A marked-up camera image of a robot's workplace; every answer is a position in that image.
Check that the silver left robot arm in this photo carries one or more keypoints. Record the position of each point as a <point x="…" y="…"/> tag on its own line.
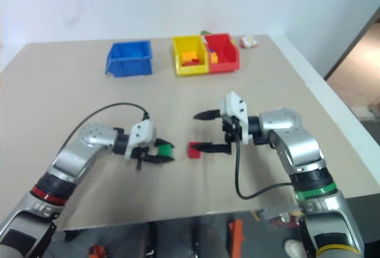
<point x="89" y="148"/>

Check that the yellow plastic storage bin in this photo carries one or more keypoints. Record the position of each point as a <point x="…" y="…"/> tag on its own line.
<point x="190" y="56"/>

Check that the white and red small packet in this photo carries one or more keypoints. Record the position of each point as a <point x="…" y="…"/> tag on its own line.
<point x="248" y="41"/>

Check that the red and black tool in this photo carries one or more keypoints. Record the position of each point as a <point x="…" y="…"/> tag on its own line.
<point x="97" y="251"/>

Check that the white rounded object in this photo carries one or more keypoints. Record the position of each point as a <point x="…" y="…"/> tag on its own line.
<point x="292" y="247"/>

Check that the orange tool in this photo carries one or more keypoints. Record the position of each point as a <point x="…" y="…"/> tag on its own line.
<point x="236" y="237"/>

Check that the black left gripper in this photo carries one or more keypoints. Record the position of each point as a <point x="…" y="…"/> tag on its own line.
<point x="142" y="152"/>

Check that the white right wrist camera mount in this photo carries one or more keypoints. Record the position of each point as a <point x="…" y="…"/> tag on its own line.
<point x="236" y="112"/>

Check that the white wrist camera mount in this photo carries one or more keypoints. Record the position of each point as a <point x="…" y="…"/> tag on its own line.
<point x="236" y="112"/>
<point x="142" y="136"/>

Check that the grey bracket with small parts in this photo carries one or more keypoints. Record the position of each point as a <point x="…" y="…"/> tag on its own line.
<point x="280" y="216"/>

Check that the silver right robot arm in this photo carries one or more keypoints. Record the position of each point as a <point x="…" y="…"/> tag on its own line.
<point x="300" y="151"/>

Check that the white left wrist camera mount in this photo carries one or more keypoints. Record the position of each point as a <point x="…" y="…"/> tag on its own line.
<point x="142" y="136"/>

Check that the small red block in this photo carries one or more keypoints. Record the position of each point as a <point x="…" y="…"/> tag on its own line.
<point x="194" y="62"/>

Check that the green object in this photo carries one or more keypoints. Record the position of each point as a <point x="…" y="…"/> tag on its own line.
<point x="204" y="32"/>

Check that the red plastic storage bin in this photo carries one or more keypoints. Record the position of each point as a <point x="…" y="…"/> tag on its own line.
<point x="223" y="53"/>

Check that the yellow block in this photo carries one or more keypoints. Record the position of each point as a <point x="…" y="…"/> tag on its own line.
<point x="213" y="58"/>

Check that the blue plastic storage bin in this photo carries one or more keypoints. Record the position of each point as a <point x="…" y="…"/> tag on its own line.
<point x="129" y="59"/>

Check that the green cube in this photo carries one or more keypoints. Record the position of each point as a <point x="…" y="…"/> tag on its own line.
<point x="165" y="150"/>

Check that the red cube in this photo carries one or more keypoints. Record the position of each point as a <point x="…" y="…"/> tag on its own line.
<point x="194" y="152"/>

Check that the orange block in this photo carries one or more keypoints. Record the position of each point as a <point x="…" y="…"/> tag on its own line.
<point x="190" y="56"/>

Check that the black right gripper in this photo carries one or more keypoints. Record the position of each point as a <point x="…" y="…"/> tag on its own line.
<point x="230" y="127"/>

